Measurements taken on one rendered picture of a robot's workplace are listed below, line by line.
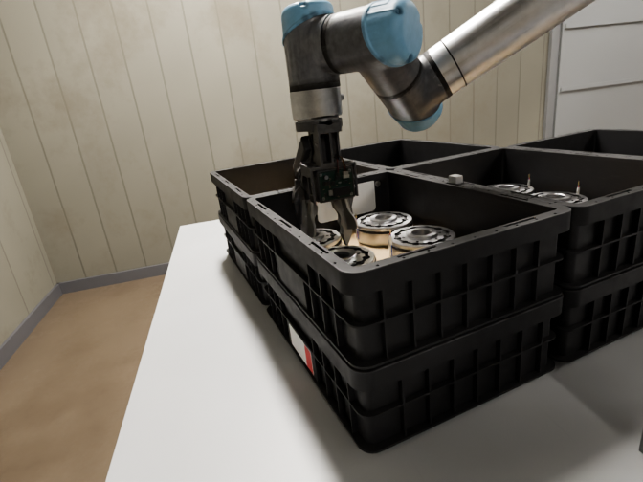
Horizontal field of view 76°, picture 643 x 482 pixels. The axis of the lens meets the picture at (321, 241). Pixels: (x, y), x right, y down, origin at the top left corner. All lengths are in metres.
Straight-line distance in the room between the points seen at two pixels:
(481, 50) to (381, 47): 0.16
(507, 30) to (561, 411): 0.48
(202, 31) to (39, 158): 1.29
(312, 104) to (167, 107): 2.39
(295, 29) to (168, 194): 2.48
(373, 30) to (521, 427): 0.49
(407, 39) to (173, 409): 0.57
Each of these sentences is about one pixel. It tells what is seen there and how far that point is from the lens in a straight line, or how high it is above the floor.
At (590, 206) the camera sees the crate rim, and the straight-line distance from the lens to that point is 0.57.
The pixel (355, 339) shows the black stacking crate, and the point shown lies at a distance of 0.43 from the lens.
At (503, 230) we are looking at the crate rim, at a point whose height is 0.93.
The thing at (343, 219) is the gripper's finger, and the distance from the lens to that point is 0.69.
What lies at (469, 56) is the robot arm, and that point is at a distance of 0.64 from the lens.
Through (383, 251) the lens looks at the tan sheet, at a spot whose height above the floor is 0.83.
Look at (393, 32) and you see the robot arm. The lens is 0.54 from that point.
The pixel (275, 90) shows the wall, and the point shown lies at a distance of 2.97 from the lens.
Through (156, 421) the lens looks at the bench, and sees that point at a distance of 0.64.
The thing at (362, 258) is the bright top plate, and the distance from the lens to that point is 0.58.
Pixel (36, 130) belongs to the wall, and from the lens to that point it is 3.13.
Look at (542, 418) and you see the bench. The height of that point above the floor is 0.70.
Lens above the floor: 1.08
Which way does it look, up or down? 19 degrees down
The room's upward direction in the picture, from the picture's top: 7 degrees counter-clockwise
